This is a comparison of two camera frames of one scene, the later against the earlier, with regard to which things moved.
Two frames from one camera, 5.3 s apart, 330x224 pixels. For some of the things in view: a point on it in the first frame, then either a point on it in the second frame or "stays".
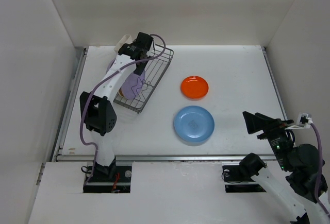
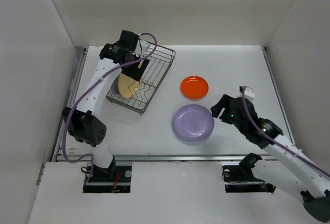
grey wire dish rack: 157,67 stays
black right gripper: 258,121 -> 223,102
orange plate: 194,87 stays
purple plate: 131,87 -> 194,122
